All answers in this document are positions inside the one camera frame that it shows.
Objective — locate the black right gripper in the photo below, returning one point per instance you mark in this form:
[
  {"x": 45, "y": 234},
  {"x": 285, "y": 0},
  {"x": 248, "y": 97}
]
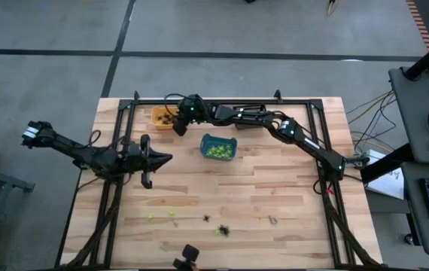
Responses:
[{"x": 192, "y": 109}]

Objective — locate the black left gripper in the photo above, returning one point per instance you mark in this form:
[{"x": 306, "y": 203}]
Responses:
[{"x": 139, "y": 160}]

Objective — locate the teal plastic bin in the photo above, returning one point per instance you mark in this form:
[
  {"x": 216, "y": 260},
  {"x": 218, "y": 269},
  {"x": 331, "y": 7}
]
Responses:
[{"x": 204, "y": 139}]

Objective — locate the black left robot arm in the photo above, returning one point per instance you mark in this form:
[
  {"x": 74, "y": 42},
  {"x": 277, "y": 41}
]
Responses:
[{"x": 71, "y": 150}]

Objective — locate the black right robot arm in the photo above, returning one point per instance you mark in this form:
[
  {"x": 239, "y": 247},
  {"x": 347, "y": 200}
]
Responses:
[{"x": 305, "y": 141}]

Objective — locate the orange plastic bin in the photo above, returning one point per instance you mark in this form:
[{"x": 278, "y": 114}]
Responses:
[{"x": 155, "y": 112}]

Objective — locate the black mesh plastic basket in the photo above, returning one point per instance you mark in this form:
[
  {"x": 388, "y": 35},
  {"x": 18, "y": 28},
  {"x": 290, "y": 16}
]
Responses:
[{"x": 252, "y": 107}]

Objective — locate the red connector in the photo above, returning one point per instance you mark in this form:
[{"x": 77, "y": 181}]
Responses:
[{"x": 329, "y": 190}]

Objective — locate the tan wooden stand leg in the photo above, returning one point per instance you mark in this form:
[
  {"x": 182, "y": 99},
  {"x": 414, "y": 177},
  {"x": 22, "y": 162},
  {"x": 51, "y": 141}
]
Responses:
[{"x": 331, "y": 7}]

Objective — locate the white printed sheet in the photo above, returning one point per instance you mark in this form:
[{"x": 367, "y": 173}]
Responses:
[{"x": 387, "y": 184}]

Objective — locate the grey desk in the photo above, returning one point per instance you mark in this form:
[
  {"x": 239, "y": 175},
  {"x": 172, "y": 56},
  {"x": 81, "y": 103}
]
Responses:
[
  {"x": 414, "y": 113},
  {"x": 414, "y": 226}
]

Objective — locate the black caster wheel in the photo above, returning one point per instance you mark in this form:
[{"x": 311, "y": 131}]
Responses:
[{"x": 409, "y": 239}]

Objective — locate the black handheld camera rig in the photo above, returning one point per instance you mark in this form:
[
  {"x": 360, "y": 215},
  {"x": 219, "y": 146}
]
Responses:
[{"x": 186, "y": 257}]

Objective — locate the black aluminium table frame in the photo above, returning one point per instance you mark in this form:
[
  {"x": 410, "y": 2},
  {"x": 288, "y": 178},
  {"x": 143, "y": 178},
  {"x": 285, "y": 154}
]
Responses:
[{"x": 297, "y": 101}]

